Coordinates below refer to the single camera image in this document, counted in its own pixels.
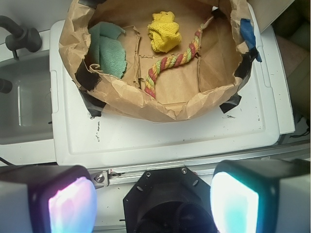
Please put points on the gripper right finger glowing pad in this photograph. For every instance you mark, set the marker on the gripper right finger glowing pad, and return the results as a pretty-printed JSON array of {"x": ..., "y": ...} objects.
[{"x": 262, "y": 196}]

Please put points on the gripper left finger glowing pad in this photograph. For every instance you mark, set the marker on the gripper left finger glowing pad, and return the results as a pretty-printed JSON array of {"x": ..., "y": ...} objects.
[{"x": 47, "y": 199}]

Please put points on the white sink basin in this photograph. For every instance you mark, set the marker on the white sink basin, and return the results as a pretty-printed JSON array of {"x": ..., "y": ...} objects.
[{"x": 26, "y": 135}]

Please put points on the white plastic bin lid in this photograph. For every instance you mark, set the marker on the white plastic bin lid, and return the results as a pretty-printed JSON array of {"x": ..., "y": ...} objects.
[{"x": 264, "y": 113}]

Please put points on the teal green cloth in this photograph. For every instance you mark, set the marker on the teal green cloth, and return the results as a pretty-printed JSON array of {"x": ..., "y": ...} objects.
[{"x": 106, "y": 50}]

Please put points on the brown paper bag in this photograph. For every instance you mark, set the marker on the brown paper bag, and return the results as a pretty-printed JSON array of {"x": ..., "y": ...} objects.
[{"x": 204, "y": 72}]

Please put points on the blue painter tape piece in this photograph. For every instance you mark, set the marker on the blue painter tape piece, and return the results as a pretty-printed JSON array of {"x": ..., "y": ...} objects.
[{"x": 247, "y": 32}]

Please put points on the yellow knitted cloth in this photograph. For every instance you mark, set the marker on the yellow knitted cloth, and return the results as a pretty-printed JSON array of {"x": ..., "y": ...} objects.
[{"x": 163, "y": 32}]

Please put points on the metal corner bracket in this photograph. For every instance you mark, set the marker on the metal corner bracket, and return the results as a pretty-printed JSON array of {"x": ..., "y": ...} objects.
[{"x": 102, "y": 179}]

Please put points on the aluminium extrusion rail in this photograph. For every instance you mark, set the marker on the aluminium extrusion rail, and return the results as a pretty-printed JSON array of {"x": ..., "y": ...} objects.
[{"x": 203, "y": 165}]

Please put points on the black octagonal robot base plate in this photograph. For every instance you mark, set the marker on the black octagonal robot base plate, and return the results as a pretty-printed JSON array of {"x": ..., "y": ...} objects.
[{"x": 173, "y": 200}]

